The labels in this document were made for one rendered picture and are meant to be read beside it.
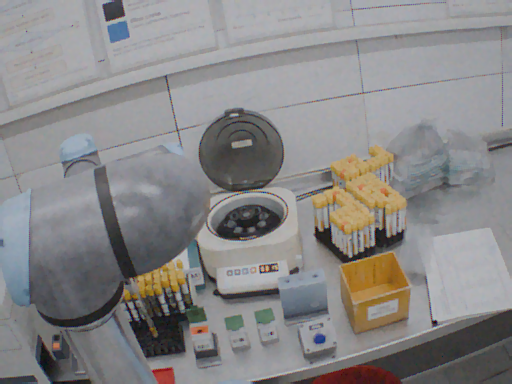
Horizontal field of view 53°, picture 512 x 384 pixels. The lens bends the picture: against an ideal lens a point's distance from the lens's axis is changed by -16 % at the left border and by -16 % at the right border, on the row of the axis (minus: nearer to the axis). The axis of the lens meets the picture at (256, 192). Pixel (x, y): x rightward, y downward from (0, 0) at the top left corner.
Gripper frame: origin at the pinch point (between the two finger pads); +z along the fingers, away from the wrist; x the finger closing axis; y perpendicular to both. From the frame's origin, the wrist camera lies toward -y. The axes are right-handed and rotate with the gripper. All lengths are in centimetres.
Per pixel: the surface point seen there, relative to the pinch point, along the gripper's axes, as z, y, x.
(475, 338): 78, -98, -20
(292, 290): 8.7, -32.1, 1.2
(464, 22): -28, -101, -47
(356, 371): 63, -50, -13
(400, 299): 11, -53, 11
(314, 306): 14.9, -36.3, 1.6
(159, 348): 15.6, -0.7, 4.2
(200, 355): 15.5, -9.8, 8.7
